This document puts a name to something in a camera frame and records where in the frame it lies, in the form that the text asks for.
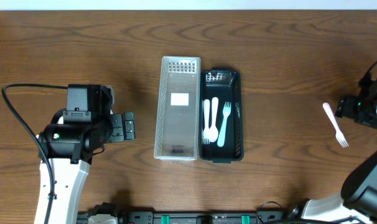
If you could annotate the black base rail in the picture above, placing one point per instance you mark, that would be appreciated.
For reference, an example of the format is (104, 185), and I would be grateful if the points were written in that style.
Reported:
(111, 213)

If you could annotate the dark green plastic basket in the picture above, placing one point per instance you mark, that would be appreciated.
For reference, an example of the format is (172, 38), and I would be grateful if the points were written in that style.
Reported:
(226, 85)

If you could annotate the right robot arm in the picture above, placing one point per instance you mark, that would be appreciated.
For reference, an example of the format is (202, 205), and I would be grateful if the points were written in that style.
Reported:
(357, 200)

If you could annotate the white plastic fork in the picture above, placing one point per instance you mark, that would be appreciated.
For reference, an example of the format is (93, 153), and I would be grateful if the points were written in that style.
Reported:
(338, 134)
(206, 113)

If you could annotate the clear perforated plastic basket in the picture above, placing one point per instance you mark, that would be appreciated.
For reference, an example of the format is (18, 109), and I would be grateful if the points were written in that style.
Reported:
(178, 109)

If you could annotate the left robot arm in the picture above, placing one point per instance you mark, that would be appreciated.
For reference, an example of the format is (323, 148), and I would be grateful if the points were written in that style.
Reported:
(74, 135)

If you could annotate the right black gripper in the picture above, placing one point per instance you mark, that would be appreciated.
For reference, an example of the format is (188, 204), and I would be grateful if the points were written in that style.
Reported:
(341, 107)

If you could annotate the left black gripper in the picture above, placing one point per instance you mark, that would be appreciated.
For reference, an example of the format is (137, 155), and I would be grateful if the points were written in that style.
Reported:
(117, 126)

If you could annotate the pale pink plastic fork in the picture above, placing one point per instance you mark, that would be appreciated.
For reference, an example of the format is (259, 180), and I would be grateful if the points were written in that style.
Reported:
(213, 134)

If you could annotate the mint green plastic fork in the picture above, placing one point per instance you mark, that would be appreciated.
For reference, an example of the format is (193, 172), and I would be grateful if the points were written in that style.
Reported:
(222, 134)

